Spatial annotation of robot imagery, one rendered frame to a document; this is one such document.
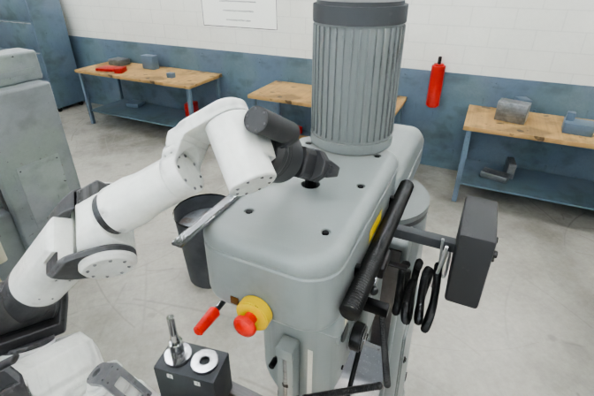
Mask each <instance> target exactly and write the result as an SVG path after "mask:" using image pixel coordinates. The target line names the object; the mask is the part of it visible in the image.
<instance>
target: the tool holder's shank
mask: <svg viewBox="0 0 594 396"><path fill-rule="evenodd" d="M166 320H167V324H168V328H169V333H170V342H171V343H172V344H176V343H178V342H179V335H178V332H177V327H176V323H175V318H174V315H171V316H170V315H168V316H167V317H166Z"/></svg>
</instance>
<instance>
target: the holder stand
mask: <svg viewBox="0 0 594 396"><path fill-rule="evenodd" d="M183 344H184V348H185V354H184V356H183V357H182V358H180V359H178V360H174V359H172V358H171V353H170V349H169V346H168V347H166V349H165V350H164V352H163V354H162V355H161V357H160V358H159V360H158V361H157V363H156V365H155V366H154V371H155V374H156V380H157V383H158V387H159V391H160V393H161V396H228V395H229V393H230V391H231V389H232V375H231V368H230V361H229V354H228V353H227V352H223V351H219V350H216V349H212V348H208V347H205V346H198V345H195V344H191V343H187V342H184V341H183Z"/></svg>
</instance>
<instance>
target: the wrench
mask: <svg viewBox="0 0 594 396"><path fill-rule="evenodd" d="M239 198H240V196H233V195H231V194H228V195H227V196H226V197H225V198H224V199H223V200H222V201H220V202H219V203H218V204H217V205H215V206H214V207H213V208H212V209H210V210H209V211H208V212H207V213H206V214H204V215H203V216H202V217H200V218H199V219H198V220H197V221H196V222H194V223H193V224H192V225H191V226H189V227H188V228H187V229H186V230H185V231H184V232H183V233H181V234H180V235H179V236H178V237H177V238H176V239H175V240H173V241H172V242H171V244H172V245H173V246H175V247H178V248H182V247H184V246H185V245H186V244H187V243H188V242H189V241H190V240H191V239H192V238H193V237H195V236H196V235H197V234H198V233H199V232H200V231H202V230H203V229H204V228H205V227H206V226H207V225H209V224H210V223H211V222H212V221H213V220H214V219H215V218H217V217H218V216H219V215H220V214H221V213H222V212H224V211H225V210H226V209H227V208H228V207H229V206H231V205H232V204H233V203H234V202H235V201H236V200H238V199H239Z"/></svg>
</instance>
